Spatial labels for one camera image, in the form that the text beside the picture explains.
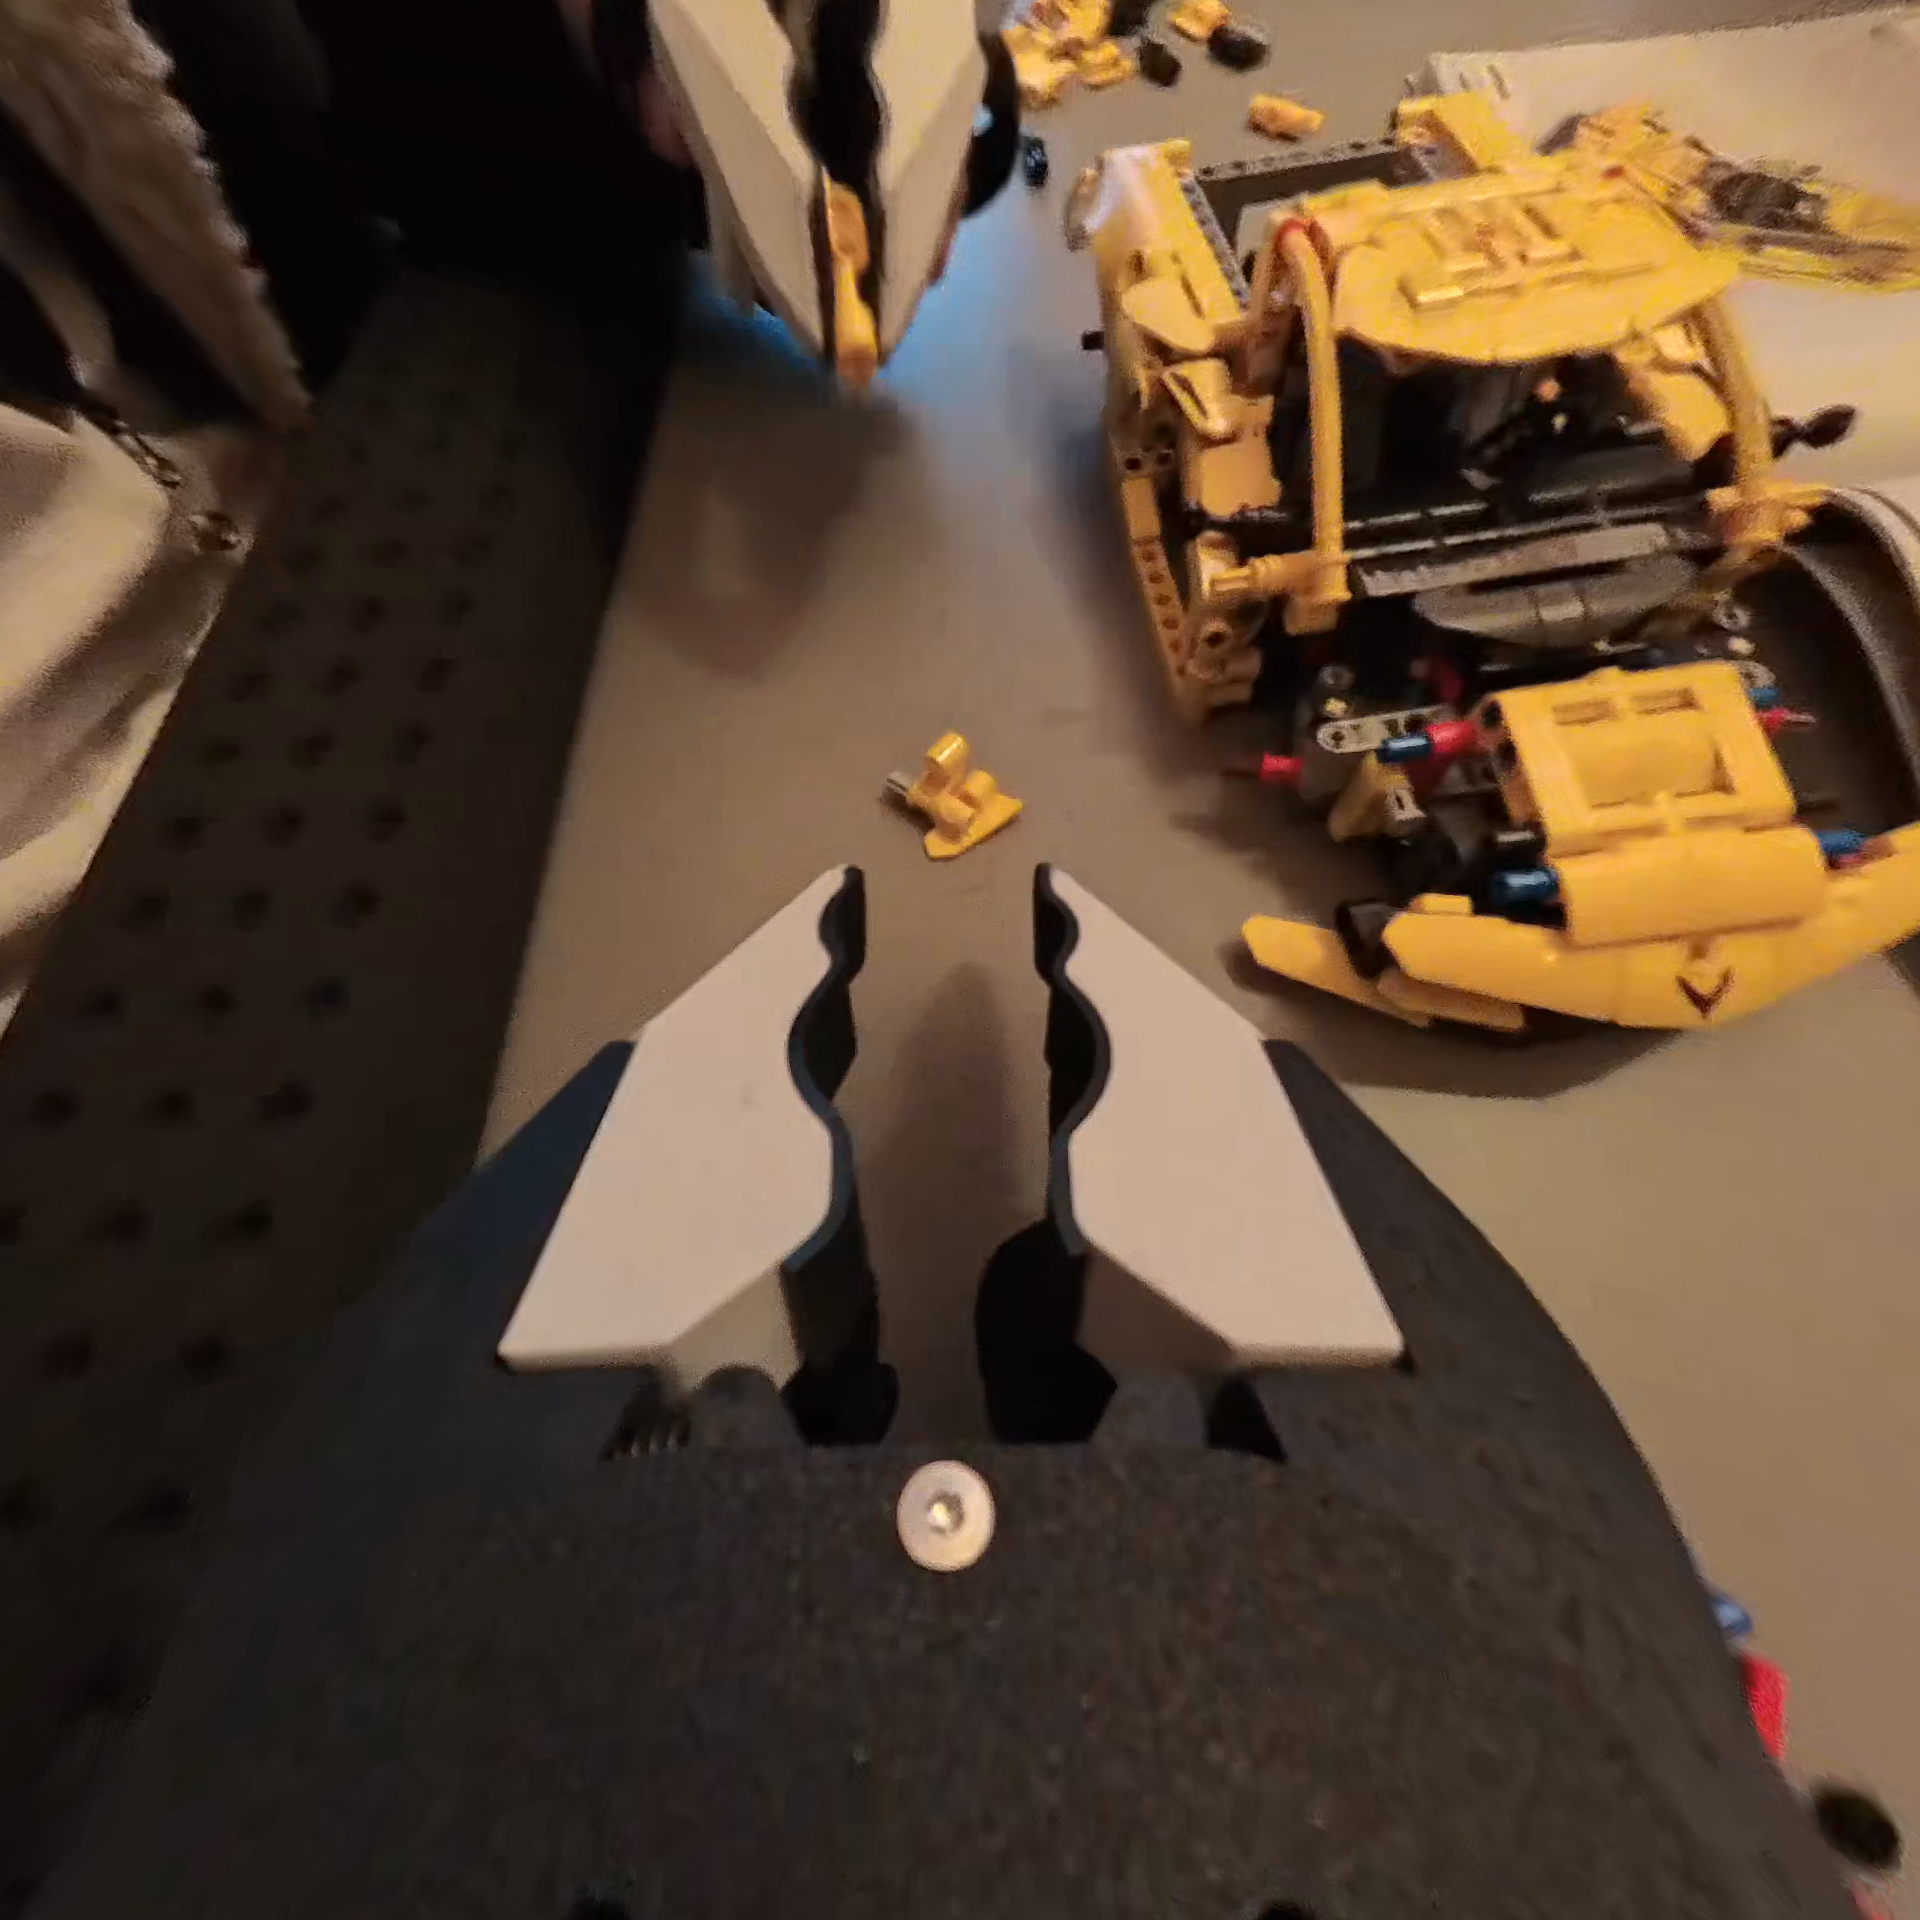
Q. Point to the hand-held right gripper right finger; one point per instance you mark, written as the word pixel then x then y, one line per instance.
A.
pixel 1213 1200

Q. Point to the yellow pointed panel brick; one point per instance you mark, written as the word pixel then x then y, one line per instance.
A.
pixel 851 285

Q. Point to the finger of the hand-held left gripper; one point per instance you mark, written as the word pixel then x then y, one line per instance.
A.
pixel 930 119
pixel 734 105

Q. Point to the instruction booklet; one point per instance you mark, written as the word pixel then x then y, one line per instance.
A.
pixel 1844 346

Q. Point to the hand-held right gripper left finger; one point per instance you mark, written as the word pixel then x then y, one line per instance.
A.
pixel 674 1200

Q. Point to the pile of small yellow bricks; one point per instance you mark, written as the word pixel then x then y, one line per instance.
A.
pixel 1065 53

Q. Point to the black dotted rubber mat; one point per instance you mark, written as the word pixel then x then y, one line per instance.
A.
pixel 300 975

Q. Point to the yellow brick hood panel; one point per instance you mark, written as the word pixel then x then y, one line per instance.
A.
pixel 1634 750

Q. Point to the pile of small coloured bricks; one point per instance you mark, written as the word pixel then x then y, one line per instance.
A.
pixel 1763 1694

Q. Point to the yellow brick model car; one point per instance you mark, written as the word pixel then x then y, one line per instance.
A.
pixel 1499 255

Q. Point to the person's left forearm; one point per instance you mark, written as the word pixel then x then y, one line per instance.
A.
pixel 451 119

